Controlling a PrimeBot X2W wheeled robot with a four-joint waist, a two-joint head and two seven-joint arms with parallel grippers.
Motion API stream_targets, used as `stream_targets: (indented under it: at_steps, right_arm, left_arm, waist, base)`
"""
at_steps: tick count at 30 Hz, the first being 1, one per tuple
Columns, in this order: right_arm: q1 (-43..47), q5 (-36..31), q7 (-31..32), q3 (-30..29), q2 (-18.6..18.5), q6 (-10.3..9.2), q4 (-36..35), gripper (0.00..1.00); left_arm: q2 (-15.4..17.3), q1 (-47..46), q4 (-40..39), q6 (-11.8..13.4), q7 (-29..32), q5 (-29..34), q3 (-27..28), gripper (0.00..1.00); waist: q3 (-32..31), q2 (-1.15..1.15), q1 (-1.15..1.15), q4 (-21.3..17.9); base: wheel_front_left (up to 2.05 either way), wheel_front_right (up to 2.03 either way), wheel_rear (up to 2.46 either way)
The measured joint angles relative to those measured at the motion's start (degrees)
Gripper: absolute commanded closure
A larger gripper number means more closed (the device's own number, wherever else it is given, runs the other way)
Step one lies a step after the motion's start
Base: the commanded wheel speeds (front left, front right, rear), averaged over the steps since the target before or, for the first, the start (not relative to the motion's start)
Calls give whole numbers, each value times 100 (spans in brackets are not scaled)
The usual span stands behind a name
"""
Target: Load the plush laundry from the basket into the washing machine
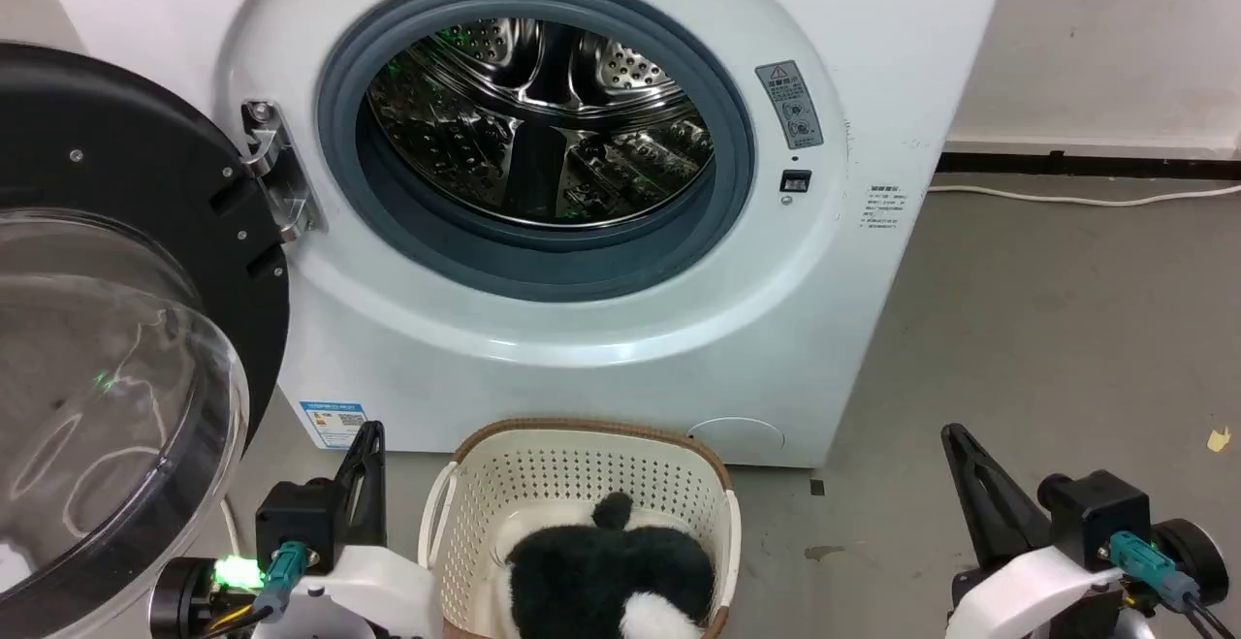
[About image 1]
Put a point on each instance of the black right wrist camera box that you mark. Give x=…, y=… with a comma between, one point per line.
x=1100, y=513

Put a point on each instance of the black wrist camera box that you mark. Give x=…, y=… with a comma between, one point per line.
x=1100, y=513
x=296, y=513

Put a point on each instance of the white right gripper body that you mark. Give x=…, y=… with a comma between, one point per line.
x=1037, y=595

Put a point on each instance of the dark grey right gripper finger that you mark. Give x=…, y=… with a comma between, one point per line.
x=994, y=508

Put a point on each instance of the yellow paper scrap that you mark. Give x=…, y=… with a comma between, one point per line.
x=1219, y=439

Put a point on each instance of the black door latch slot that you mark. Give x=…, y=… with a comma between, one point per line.
x=795, y=180

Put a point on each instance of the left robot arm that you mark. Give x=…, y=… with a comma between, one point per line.
x=179, y=600

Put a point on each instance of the white perforated laundry basket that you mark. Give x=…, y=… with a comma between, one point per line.
x=582, y=469

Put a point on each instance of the small text label sticker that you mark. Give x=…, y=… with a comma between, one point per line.
x=883, y=207

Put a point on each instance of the black round washer door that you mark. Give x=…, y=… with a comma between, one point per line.
x=116, y=183

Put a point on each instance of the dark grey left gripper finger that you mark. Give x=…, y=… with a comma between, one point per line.
x=365, y=494

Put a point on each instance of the black white panda plush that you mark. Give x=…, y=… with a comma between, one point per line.
x=606, y=576

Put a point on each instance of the metal door hinge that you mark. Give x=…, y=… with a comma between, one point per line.
x=279, y=178

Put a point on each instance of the round white filter cover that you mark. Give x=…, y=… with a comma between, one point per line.
x=737, y=435

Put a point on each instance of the grey warning sticker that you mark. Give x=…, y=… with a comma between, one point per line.
x=790, y=104

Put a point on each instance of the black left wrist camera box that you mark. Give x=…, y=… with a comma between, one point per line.
x=296, y=513

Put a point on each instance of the black wall baseboard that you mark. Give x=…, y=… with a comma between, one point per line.
x=1086, y=165

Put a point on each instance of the grey rubber door gasket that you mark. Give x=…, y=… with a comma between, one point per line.
x=543, y=266

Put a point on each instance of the stainless steel drum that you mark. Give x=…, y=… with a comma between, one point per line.
x=538, y=125

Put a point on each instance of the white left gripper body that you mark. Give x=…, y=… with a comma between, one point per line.
x=378, y=595

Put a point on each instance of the white front-load washing machine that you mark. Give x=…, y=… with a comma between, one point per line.
x=601, y=367

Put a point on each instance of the blue white energy label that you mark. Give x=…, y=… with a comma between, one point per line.
x=334, y=423

